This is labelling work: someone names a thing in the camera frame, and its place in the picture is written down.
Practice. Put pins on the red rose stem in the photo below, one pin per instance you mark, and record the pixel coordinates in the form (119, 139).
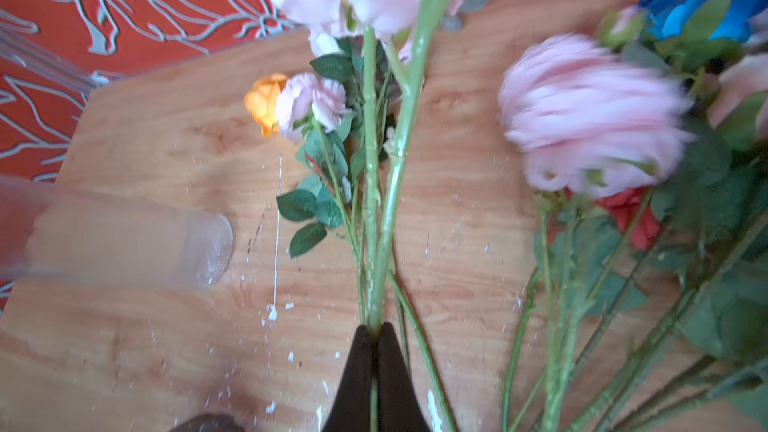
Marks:
(630, 216)

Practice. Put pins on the small pink flower bunch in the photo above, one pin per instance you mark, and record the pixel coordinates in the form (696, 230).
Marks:
(344, 127)

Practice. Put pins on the clear acrylic wall bin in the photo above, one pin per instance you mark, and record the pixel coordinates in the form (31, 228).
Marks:
(45, 64)

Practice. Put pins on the clear glass vase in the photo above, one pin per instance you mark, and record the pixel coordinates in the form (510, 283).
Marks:
(99, 240)

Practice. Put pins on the pink rose stem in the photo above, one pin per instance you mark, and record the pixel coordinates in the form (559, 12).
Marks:
(370, 35)

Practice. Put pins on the blue rose stem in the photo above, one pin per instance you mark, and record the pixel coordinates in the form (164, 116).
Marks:
(702, 3)

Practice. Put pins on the dark smoked glass vase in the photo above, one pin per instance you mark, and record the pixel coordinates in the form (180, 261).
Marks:
(209, 422)

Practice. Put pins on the pink peony stem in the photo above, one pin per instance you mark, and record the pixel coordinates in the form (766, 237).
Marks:
(589, 126)

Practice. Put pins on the orange flower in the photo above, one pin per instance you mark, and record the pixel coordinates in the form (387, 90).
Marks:
(261, 101)

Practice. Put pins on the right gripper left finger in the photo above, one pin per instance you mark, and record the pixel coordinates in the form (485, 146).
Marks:
(351, 410)

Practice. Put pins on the pink rose bunch right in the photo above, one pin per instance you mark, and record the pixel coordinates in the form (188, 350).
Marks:
(711, 218)

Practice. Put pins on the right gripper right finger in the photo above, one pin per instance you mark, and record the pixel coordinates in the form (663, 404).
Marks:
(398, 408)

